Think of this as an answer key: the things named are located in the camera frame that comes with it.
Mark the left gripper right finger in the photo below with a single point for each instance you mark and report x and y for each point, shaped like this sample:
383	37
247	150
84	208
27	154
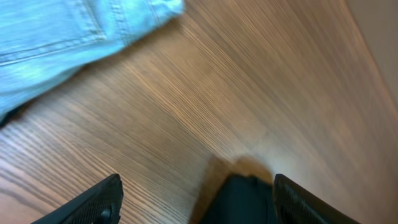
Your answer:
295	205

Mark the folded light blue jeans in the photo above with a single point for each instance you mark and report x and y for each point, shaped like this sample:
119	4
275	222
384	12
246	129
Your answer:
44	42

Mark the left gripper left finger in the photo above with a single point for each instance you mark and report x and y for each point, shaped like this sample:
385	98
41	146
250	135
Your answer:
100	204

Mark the black polo shirt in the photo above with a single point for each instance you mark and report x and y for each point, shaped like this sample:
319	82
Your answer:
242	200

